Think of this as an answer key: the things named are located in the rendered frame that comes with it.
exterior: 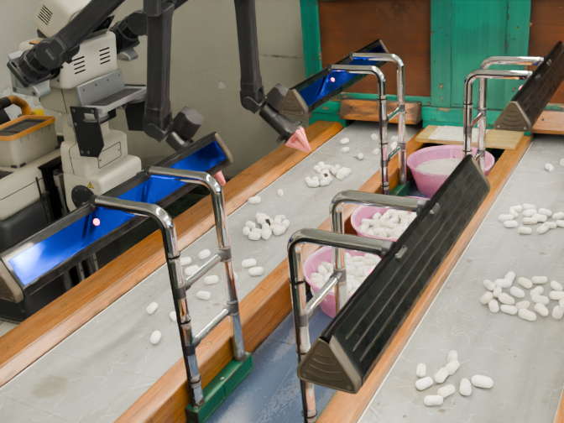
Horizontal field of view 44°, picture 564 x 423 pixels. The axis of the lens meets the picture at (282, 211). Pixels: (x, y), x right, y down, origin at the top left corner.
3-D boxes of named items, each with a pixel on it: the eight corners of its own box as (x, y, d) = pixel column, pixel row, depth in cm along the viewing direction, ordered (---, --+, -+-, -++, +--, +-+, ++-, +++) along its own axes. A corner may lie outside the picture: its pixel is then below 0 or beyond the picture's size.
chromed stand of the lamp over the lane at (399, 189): (329, 210, 217) (319, 65, 198) (354, 185, 232) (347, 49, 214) (387, 217, 208) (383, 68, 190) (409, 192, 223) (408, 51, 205)
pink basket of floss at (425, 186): (428, 210, 210) (428, 180, 206) (394, 180, 234) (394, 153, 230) (509, 195, 215) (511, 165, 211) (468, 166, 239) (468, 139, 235)
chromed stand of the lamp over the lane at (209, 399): (122, 403, 141) (75, 199, 123) (180, 347, 157) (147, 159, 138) (200, 429, 132) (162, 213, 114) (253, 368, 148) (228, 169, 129)
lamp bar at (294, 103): (279, 114, 187) (276, 87, 184) (368, 60, 235) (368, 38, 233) (305, 117, 183) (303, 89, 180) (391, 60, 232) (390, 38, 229)
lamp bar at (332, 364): (295, 380, 85) (290, 331, 82) (448, 187, 133) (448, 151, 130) (357, 397, 81) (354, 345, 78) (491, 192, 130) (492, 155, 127)
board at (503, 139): (414, 141, 240) (414, 138, 239) (428, 127, 251) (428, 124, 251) (514, 149, 224) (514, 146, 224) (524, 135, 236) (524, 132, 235)
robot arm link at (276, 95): (251, 94, 234) (240, 102, 227) (268, 68, 227) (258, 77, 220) (279, 117, 234) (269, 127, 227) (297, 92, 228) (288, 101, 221)
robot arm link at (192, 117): (157, 117, 203) (143, 130, 196) (174, 89, 196) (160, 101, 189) (190, 143, 204) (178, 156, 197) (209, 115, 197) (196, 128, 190)
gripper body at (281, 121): (304, 122, 231) (288, 107, 231) (289, 132, 223) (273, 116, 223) (294, 135, 235) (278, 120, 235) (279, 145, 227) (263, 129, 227)
